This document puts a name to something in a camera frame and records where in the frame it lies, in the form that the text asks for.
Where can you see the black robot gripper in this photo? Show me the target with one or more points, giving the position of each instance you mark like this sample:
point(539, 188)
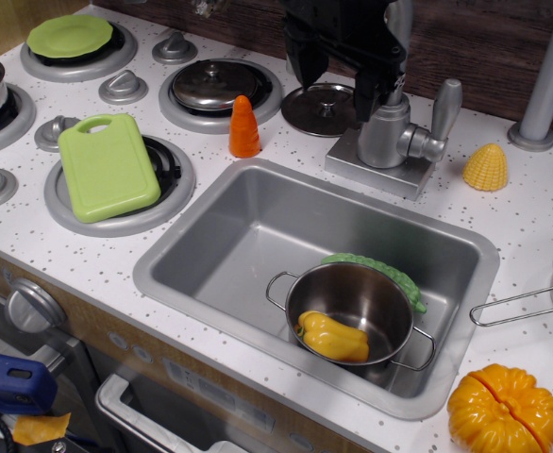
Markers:
point(354, 33)

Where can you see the silver toy faucet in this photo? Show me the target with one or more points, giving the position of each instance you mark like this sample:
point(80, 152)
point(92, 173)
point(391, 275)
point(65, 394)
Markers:
point(390, 152)

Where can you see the flat steel lid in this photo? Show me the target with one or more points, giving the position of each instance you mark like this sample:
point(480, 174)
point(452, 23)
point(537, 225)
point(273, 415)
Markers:
point(323, 110)

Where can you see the orange toy carrot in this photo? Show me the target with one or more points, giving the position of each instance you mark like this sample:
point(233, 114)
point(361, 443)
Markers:
point(244, 138)

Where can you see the steel pot lid on burner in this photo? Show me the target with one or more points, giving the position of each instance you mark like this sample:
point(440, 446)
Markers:
point(211, 85)

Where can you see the grey toy sink basin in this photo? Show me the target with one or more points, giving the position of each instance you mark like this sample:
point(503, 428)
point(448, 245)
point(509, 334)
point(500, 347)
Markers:
point(263, 244)

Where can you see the grey stove knob back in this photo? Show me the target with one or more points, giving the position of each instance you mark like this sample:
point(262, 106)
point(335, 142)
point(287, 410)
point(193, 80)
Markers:
point(174, 50)

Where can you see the yellow toy corn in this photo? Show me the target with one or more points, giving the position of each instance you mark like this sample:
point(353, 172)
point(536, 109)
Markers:
point(487, 169)

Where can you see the green toy vegetable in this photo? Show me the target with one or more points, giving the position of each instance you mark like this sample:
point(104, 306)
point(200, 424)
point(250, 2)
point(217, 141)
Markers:
point(408, 286)

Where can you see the grey stove knob middle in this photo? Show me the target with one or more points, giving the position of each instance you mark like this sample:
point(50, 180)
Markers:
point(123, 88)

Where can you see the grey vertical pole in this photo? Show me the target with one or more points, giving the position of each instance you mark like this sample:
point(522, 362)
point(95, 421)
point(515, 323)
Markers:
point(534, 133)

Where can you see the steel pot in sink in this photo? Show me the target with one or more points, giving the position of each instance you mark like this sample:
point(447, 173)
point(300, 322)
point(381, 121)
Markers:
point(357, 296)

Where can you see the green plastic cutting board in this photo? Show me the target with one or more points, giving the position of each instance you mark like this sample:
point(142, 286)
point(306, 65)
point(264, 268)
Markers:
point(107, 168)

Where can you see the yellow toy bell pepper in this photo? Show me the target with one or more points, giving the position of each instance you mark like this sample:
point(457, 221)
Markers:
point(332, 339)

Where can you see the green plastic plate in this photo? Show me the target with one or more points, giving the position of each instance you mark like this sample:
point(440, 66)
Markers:
point(69, 36)

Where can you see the grey stove knob left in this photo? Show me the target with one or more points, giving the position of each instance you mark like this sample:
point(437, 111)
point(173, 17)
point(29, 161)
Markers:
point(47, 135)

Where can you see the orange toy pumpkin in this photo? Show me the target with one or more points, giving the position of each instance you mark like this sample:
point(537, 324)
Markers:
point(501, 409)

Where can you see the grey oven dial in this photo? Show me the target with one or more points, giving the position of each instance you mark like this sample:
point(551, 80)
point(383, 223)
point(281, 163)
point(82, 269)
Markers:
point(31, 309)

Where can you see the blue clamp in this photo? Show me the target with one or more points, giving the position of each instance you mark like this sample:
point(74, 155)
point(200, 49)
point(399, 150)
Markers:
point(26, 387)

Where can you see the grey oven door handle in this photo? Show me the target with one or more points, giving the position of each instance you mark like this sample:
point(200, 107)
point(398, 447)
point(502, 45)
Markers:
point(108, 400)

